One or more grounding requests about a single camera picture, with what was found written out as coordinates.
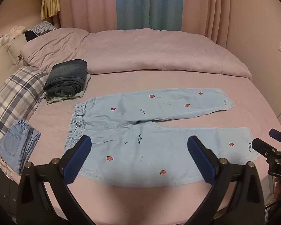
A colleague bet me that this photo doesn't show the small plaid pillow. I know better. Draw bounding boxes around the small plaid pillow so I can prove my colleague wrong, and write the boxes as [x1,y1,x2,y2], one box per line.
[26,21,57,37]

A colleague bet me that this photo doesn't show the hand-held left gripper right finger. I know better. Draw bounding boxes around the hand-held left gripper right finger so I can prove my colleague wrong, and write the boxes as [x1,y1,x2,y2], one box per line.
[186,135,265,225]

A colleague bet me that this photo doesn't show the light blue strawberry pants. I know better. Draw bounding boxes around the light blue strawberry pants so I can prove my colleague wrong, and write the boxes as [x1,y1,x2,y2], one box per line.
[65,88,259,188]

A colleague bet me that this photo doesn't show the folded light blue jeans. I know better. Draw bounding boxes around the folded light blue jeans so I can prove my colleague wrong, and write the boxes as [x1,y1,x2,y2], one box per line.
[0,118,41,176]

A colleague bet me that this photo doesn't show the folded dark denim pants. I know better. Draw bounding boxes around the folded dark denim pants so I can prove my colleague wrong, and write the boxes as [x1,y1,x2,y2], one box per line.
[43,59,88,97]

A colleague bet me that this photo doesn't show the yellow fringed cloth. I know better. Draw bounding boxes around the yellow fringed cloth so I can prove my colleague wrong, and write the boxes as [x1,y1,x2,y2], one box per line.
[41,0,61,20]

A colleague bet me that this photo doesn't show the large plaid pillow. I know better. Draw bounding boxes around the large plaid pillow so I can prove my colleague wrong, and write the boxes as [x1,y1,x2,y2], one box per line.
[0,66,49,146]

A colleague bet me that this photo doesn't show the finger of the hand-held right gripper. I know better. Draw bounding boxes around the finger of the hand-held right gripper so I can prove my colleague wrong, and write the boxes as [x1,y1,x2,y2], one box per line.
[269,128,281,147]
[251,138,281,160]

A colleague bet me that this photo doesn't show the person's right hand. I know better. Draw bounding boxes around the person's right hand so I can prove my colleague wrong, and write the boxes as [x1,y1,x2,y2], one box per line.
[274,177,281,199]

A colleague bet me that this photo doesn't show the pink duvet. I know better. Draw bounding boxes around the pink duvet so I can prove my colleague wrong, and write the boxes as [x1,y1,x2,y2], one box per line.
[21,27,253,80]

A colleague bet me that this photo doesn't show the pink curtain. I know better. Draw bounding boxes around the pink curtain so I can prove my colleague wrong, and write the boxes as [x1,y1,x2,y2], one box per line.
[58,0,119,32]
[183,0,232,45]

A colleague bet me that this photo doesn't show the white cushion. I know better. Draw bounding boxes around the white cushion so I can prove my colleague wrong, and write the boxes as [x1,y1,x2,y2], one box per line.
[6,34,29,66]

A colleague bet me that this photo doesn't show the beige headboard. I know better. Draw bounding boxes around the beige headboard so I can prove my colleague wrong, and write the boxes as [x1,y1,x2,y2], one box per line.
[0,48,21,98]

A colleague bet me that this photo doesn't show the folded pale green garment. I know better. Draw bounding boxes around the folded pale green garment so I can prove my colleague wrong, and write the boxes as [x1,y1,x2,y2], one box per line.
[46,74,92,105]

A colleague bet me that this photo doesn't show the dark navy cloth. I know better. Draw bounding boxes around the dark navy cloth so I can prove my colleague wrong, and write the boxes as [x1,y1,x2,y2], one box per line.
[23,30,42,43]

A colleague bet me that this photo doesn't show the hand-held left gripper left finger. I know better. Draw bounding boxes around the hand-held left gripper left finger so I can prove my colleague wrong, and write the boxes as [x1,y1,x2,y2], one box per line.
[16,135,95,225]

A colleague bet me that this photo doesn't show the bed with pink sheet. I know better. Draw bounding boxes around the bed with pink sheet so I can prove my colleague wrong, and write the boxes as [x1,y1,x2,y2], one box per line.
[5,70,281,218]

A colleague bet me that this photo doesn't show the blue curtain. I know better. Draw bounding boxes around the blue curtain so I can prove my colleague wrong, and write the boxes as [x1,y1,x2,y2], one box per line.
[115,0,184,31]

